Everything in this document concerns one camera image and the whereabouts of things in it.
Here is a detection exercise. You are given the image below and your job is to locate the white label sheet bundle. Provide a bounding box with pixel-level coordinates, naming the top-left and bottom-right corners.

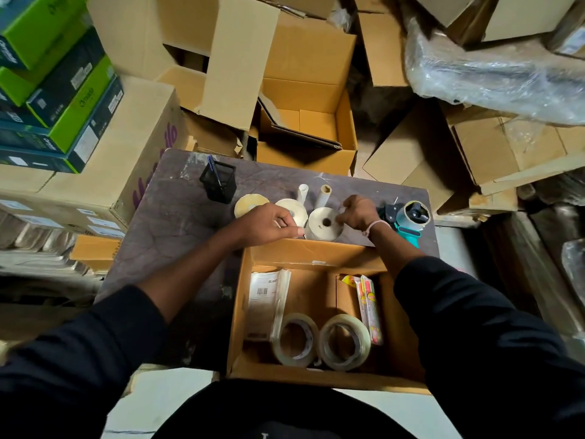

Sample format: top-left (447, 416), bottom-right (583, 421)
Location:
top-left (244, 268), bottom-right (292, 341)

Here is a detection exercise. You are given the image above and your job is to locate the pale wrist thread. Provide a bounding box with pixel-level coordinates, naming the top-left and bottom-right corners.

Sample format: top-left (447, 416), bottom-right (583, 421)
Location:
top-left (363, 219), bottom-right (393, 238)

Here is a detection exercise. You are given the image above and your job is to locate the person's left forearm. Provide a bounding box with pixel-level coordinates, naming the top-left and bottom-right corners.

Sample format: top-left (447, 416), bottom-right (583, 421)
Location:
top-left (0, 223), bottom-right (247, 439)

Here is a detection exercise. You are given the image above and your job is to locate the clear plastic wrapped bundle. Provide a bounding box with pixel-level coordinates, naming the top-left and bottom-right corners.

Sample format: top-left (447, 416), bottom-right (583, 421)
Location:
top-left (404, 15), bottom-right (585, 126)

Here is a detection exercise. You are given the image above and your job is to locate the black mesh pen holder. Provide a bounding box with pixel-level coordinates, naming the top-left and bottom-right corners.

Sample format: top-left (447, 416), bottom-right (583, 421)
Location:
top-left (199, 159), bottom-right (238, 205)

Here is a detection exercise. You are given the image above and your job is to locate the folded flat brown carton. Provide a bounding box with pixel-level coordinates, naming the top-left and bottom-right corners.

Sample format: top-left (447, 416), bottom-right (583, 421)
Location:
top-left (362, 104), bottom-right (458, 211)

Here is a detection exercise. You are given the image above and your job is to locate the tilted brown carton plastic patch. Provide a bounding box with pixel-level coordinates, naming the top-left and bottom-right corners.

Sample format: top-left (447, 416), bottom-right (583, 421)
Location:
top-left (441, 104), bottom-right (585, 197)

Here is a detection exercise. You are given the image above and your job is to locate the person's right hand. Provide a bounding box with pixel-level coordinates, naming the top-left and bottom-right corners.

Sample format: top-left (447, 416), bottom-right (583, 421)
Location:
top-left (336, 194), bottom-right (383, 234)

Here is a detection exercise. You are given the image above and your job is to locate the black printed shirt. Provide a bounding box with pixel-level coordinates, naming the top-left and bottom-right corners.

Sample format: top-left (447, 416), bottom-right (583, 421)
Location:
top-left (153, 379), bottom-right (417, 439)

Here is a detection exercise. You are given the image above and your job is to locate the small orange carton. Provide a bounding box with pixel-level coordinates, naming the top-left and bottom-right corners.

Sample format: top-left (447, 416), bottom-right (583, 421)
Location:
top-left (69, 234), bottom-right (122, 273)

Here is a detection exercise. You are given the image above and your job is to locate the flat brown cardboard piece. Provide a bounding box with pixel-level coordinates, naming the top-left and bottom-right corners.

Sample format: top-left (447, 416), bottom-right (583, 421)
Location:
top-left (358, 11), bottom-right (410, 87)

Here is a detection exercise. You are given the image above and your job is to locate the yellowish label roll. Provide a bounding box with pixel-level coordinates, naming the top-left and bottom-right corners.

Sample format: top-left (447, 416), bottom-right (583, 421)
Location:
top-left (233, 194), bottom-right (271, 219)

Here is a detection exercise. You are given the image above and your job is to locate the dark blue pen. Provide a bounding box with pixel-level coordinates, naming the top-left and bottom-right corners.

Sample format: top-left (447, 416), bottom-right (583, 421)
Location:
top-left (207, 155), bottom-right (224, 188)

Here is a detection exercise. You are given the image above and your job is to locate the person's left hand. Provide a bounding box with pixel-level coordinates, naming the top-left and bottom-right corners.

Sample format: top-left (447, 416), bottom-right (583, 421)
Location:
top-left (233, 203), bottom-right (306, 250)

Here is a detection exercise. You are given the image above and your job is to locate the white label roll brown core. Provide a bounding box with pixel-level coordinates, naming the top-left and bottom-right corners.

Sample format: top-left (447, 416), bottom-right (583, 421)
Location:
top-left (305, 207), bottom-right (344, 242)

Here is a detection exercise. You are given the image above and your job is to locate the person's right forearm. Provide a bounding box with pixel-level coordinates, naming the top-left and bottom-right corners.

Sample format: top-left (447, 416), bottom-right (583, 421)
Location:
top-left (365, 221), bottom-right (585, 439)

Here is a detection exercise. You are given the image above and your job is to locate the clear tape roll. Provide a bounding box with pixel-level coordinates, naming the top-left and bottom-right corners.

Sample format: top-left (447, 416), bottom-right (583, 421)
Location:
top-left (272, 313), bottom-right (321, 367)
top-left (318, 313), bottom-right (372, 372)

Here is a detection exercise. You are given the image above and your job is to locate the open pale carton blue mark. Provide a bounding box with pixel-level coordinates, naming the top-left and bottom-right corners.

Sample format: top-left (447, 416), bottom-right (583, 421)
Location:
top-left (411, 0), bottom-right (579, 44)

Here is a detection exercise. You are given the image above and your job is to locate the printed brown carton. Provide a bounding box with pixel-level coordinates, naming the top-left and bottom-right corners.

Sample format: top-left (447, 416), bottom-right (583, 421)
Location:
top-left (249, 0), bottom-right (339, 19)

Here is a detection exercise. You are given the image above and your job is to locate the teal tape dispenser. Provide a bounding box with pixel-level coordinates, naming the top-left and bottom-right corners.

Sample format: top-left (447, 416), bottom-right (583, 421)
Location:
top-left (378, 199), bottom-right (431, 249)

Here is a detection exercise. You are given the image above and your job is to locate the plastic wrapped dark sheet stack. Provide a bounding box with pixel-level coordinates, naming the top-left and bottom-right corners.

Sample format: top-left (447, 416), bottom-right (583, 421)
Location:
top-left (484, 210), bottom-right (585, 343)

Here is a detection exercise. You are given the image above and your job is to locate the open orange carton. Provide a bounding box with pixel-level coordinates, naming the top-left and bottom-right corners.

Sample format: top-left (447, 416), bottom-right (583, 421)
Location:
top-left (255, 13), bottom-right (358, 177)

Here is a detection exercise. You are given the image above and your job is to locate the stack of flattened cardboard sheets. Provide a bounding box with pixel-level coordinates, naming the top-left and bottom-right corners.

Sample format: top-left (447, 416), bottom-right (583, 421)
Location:
top-left (0, 210), bottom-right (104, 279)

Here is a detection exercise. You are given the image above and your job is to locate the small brown carton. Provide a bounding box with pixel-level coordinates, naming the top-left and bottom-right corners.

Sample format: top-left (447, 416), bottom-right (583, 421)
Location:
top-left (436, 187), bottom-right (519, 218)

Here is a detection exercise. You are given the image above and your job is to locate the large carton purple print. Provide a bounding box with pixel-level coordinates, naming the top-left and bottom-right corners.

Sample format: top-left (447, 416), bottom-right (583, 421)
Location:
top-left (0, 75), bottom-right (191, 234)

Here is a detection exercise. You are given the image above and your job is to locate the brown supply box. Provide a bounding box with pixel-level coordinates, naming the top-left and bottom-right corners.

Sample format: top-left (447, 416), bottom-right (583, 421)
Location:
top-left (226, 238), bottom-right (430, 394)

